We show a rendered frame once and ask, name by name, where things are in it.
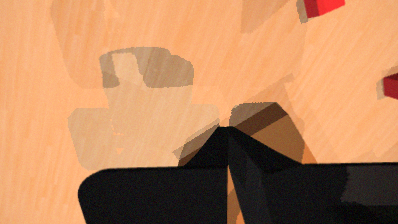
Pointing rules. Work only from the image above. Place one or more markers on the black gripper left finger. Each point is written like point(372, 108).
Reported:
point(195, 193)

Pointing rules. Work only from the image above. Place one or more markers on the dark red block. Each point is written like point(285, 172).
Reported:
point(315, 8)
point(390, 86)

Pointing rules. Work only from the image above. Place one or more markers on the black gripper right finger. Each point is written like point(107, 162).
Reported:
point(272, 188)

